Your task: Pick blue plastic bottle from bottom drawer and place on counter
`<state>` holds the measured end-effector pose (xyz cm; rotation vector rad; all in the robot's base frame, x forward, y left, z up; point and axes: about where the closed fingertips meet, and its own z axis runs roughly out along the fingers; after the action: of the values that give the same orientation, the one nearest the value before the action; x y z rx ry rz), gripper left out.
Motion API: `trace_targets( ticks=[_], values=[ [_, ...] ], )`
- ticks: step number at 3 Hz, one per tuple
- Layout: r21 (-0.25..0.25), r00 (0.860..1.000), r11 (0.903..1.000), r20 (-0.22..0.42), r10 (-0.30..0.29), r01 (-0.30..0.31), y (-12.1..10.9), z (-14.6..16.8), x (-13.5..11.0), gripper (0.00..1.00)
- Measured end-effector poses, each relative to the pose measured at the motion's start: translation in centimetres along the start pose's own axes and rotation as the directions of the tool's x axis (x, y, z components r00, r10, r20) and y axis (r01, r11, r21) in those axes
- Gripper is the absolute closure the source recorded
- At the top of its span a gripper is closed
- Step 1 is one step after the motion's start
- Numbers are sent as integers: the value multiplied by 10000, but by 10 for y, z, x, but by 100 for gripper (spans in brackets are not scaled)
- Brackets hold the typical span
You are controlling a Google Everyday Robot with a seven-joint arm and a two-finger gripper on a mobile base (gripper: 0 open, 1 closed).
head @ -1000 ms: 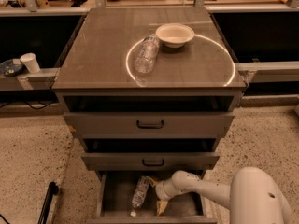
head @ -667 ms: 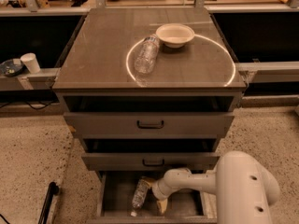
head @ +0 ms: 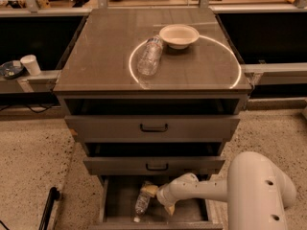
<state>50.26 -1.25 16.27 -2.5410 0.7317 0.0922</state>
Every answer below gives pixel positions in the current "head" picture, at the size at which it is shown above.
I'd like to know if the grey top drawer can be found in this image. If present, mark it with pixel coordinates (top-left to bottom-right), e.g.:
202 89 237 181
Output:
66 99 239 143

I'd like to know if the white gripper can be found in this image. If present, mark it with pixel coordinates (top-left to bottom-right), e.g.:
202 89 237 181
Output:
141 184 177 216

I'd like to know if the grey bottom drawer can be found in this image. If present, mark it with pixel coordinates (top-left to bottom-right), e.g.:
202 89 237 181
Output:
88 175 224 230

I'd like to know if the clear plastic bottle on counter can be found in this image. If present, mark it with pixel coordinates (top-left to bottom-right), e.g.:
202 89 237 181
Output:
137 35 163 76

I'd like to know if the black cable under shelf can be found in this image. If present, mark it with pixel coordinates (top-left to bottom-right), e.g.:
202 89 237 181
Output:
0 103 60 114

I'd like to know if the white paper cup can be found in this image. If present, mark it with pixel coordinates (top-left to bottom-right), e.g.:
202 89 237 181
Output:
20 55 41 76

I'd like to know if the grey drawer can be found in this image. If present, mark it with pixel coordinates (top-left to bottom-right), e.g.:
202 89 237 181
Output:
66 99 239 143
83 143 224 175
88 175 224 230

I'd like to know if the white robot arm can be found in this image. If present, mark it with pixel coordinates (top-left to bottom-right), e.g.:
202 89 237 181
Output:
141 151 296 230

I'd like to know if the white paper bowl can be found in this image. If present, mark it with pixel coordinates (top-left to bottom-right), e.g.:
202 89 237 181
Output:
159 24 200 50

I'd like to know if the black top drawer handle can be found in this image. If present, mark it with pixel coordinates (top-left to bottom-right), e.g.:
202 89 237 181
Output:
139 124 169 132

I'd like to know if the black drawer handle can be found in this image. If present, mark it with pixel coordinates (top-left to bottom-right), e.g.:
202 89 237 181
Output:
139 124 169 132
145 163 169 172

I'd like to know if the grey middle drawer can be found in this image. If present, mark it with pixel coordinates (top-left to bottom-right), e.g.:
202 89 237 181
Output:
83 143 224 175

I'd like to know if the black floor cable bar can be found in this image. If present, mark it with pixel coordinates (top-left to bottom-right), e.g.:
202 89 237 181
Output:
38 187 60 230

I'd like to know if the grey drawer cabinet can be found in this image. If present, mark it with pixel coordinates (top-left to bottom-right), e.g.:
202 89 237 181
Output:
53 7 254 230

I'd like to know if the dark round plate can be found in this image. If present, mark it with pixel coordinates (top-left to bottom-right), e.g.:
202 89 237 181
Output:
0 60 24 80

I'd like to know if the black middle drawer handle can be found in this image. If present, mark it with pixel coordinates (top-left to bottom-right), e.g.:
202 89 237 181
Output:
145 163 169 172

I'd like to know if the blue plastic water bottle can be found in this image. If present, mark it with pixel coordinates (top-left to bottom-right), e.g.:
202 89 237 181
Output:
133 181 152 222

